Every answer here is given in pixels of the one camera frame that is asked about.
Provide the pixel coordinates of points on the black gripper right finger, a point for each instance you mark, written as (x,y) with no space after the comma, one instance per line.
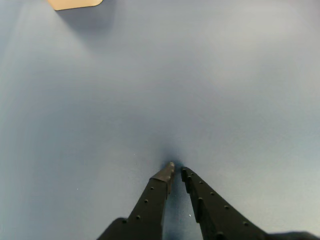
(215,217)

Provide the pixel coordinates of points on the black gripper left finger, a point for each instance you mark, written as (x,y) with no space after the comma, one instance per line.
(147,212)

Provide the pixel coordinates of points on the beige metal container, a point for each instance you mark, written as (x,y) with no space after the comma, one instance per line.
(75,3)

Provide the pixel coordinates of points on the dark blue table mat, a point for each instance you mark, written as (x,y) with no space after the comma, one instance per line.
(175,87)

